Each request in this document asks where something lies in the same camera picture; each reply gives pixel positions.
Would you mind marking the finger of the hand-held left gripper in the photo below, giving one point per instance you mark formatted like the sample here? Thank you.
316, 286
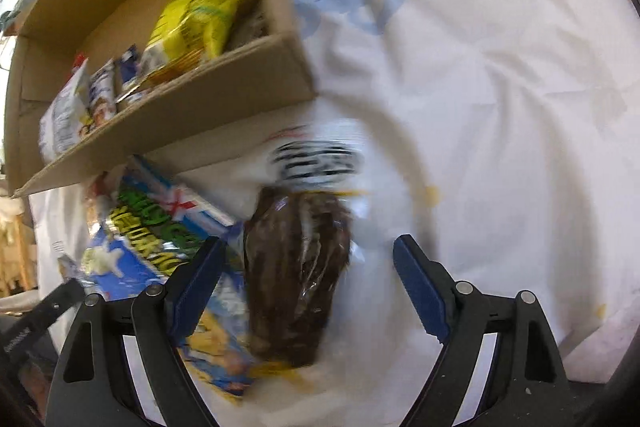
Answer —
57, 302

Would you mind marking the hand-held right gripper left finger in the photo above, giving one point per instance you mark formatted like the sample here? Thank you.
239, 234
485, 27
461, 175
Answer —
200, 287

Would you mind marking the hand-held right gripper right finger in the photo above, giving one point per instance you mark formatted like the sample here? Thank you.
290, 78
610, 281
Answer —
420, 292

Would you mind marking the large blue snack bag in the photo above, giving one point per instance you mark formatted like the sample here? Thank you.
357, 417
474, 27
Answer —
140, 252

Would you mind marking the dark brown bread packet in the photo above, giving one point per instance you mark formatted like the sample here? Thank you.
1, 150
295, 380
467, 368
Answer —
295, 272

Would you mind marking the large white snack packet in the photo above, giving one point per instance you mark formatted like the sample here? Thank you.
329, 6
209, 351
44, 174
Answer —
62, 122

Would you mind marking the brown cardboard box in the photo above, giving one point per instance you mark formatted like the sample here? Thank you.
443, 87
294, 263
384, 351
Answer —
225, 97

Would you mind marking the blue white snack packet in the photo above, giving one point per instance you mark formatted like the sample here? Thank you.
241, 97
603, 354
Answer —
127, 64
102, 94

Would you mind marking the yellow snack bag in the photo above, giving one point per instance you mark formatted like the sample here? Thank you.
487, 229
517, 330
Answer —
200, 22

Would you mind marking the white bedsheet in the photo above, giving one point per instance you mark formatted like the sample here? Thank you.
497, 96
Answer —
475, 107

